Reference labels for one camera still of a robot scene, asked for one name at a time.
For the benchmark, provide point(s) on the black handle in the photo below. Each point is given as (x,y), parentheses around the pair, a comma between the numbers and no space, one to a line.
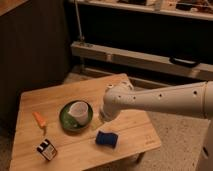
(183,63)

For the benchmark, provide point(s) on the dark wooden cabinet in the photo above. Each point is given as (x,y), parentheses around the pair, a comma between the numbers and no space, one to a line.
(34,50)

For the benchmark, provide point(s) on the wooden table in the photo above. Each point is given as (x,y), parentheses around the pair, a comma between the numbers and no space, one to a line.
(76,152)

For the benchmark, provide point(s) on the grey metal shelf beam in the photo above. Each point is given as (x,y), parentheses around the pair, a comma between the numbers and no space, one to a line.
(140,60)

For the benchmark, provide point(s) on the black boxed eraser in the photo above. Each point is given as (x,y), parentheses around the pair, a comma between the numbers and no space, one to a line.
(47,150)

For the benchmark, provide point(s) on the blue crumpled cloth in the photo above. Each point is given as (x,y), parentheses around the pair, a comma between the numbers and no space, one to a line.
(109,139)

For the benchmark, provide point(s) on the upper cluttered shelf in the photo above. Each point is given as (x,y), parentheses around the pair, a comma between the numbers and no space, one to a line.
(155,7)

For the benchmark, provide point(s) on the metal pole stand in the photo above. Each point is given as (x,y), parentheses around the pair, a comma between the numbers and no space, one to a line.
(81,36)

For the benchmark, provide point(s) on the orange carrot toy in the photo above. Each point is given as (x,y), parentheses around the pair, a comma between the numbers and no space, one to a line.
(40,120)

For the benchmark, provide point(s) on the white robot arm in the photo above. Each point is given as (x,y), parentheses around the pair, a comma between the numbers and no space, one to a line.
(194,100)

